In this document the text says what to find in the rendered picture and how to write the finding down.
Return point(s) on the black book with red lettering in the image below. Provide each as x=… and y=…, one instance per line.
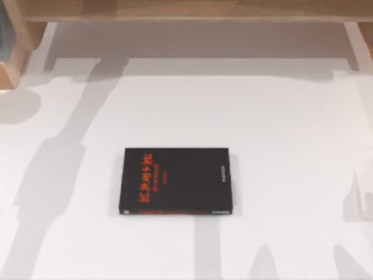
x=180, y=183

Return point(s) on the wooden shelf unit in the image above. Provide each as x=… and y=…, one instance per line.
x=186, y=10

